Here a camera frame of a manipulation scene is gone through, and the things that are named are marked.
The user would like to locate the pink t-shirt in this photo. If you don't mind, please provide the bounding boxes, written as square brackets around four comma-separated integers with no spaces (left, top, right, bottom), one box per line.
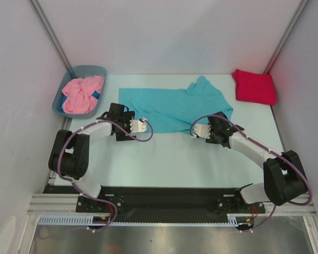
[62,76,105,114]

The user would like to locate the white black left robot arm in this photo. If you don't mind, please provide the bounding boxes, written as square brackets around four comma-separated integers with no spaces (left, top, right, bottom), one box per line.
[48,103,135,212]

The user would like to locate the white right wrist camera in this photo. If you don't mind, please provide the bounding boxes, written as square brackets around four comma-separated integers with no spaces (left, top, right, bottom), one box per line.
[192,124,211,139]

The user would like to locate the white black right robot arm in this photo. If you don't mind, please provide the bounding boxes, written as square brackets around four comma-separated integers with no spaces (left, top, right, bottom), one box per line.
[206,112,313,212]

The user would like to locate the aluminium front rail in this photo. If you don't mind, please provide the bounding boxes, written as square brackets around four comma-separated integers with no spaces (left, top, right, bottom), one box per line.
[27,194,316,216]

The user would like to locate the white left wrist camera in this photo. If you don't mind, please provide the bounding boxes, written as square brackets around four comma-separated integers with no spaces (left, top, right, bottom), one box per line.
[130,118,147,133]

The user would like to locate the blue t-shirt in basket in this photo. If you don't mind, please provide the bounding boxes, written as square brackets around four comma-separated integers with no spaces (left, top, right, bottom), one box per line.
[59,91,100,113]

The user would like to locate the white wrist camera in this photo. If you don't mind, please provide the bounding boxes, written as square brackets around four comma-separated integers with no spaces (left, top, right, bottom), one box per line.
[192,124,211,139]
[130,118,147,133]

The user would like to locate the aluminium corner post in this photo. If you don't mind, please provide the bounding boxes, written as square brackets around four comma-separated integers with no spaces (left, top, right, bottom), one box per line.
[263,0,312,74]
[28,0,72,70]

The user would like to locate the teal t-shirt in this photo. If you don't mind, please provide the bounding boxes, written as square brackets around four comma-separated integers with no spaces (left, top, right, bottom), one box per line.
[119,76,233,134]

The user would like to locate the folded red t-shirt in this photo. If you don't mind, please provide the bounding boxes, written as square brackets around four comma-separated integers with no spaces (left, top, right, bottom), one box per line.
[232,69,277,105]

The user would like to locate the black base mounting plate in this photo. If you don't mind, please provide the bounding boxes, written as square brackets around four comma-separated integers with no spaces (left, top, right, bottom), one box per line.
[42,185,299,214]

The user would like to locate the white slotted cable duct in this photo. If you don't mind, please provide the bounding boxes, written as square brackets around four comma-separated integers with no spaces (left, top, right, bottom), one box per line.
[39,215,239,227]

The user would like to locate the left aluminium corner post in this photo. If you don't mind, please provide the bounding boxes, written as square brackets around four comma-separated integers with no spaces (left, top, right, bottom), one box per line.
[28,0,72,70]

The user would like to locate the right aluminium corner post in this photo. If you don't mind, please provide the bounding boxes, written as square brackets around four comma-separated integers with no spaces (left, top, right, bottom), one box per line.
[263,0,312,74]

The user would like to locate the grey-blue plastic basket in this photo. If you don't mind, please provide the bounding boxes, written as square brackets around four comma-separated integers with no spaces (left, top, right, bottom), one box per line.
[52,65,107,119]

